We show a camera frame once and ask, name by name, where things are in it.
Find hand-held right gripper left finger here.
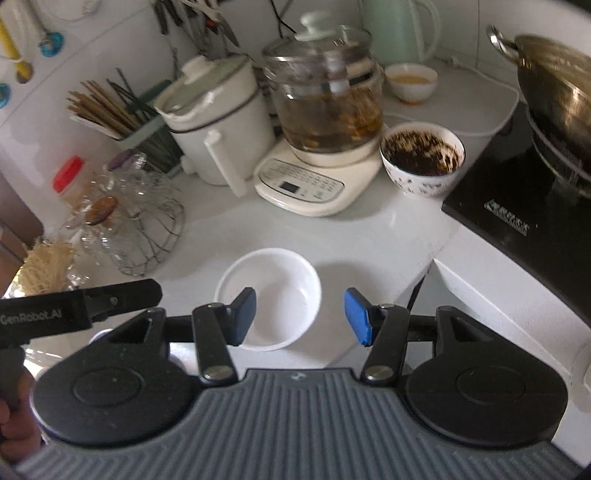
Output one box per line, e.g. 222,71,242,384
107,286,257,384

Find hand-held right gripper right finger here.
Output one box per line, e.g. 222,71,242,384
344,287,490,387

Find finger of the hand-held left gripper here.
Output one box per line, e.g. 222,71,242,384
84,278,163,324

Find person's left hand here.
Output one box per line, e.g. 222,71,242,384
0,369,47,467

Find bundle of dried noodles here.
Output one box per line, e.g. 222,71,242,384
16,237,79,296

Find red-lidded plastic jar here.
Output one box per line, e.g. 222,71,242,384
52,155,88,217

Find cream kettle base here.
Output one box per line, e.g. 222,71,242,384
253,122,391,217

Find patterned bowl with brown residue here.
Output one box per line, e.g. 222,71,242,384
379,121,466,197

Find chopstick holder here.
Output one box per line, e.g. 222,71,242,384
69,78,185,178

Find bundle of chopsticks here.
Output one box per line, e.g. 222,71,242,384
67,69,158,137

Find black induction cooktop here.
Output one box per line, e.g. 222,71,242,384
441,104,591,308

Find white electric pot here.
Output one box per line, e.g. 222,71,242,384
154,54,271,198

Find glass health kettle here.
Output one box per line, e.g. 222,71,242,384
262,11,386,155

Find small bowl with sauce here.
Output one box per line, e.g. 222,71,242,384
384,63,438,104

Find hanging dark kitchen utensils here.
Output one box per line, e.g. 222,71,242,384
152,0,241,61

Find pale green electric kettle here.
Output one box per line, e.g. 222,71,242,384
359,0,441,68

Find steel wok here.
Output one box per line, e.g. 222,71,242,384
486,25,591,199

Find wire cup rack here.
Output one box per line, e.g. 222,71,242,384
81,175,185,278

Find yellow hose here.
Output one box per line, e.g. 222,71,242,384
0,16,34,85

